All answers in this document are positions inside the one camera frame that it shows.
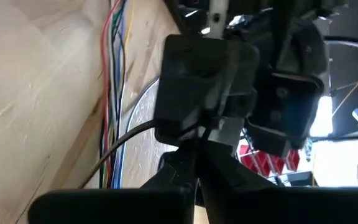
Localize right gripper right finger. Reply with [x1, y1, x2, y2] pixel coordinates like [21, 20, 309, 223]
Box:
[196, 141, 358, 224]

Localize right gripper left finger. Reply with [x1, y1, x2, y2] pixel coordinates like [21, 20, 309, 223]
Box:
[27, 141, 199, 224]

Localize multicoloured wire harness bundle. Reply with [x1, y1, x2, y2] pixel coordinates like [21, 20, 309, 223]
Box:
[99, 0, 160, 190]

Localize red storage bins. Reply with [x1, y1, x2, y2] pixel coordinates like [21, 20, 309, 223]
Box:
[238, 144, 301, 183]

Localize white plastic bracket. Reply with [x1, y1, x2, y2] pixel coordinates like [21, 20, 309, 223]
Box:
[207, 0, 230, 39]

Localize black glossy camera cable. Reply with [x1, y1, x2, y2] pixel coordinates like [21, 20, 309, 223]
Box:
[323, 35, 358, 52]

